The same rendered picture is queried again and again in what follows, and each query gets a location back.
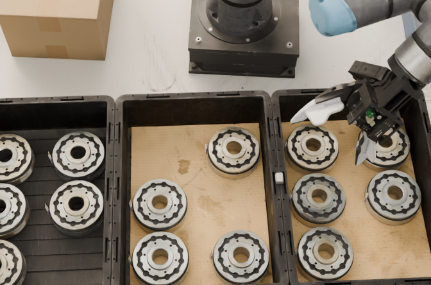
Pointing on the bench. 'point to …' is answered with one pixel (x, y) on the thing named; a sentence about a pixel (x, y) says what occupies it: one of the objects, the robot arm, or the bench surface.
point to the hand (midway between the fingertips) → (322, 142)
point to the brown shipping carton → (58, 8)
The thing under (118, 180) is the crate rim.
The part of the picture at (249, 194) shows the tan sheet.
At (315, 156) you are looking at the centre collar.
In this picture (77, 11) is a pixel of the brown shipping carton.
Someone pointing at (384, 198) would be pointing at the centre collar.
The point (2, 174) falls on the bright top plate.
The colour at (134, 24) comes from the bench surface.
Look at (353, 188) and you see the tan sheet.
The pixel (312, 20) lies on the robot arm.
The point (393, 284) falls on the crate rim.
